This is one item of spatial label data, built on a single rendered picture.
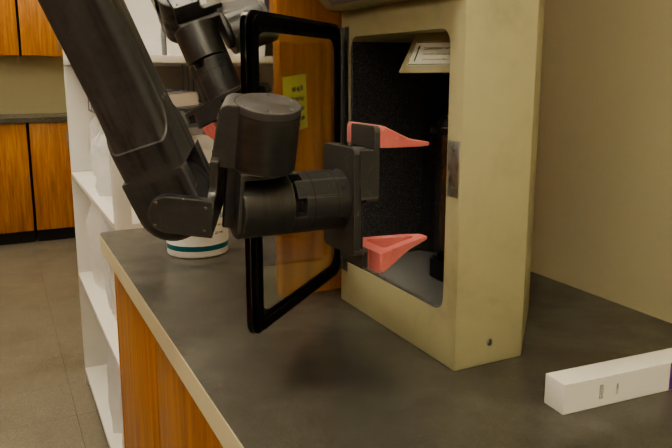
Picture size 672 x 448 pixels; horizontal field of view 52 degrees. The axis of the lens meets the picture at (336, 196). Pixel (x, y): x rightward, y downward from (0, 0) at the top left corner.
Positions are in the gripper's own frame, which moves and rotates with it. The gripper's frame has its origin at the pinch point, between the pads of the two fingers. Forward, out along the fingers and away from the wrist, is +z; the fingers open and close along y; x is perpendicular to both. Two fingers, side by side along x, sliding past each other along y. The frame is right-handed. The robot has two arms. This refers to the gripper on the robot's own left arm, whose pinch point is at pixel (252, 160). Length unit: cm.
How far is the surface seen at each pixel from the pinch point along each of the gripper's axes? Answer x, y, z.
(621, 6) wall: -42, -51, -1
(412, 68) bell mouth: -10.3, -22.8, -2.8
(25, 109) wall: -358, 369, -151
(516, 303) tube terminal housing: -7.2, -23.8, 31.5
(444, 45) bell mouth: -9.7, -28.1, -3.6
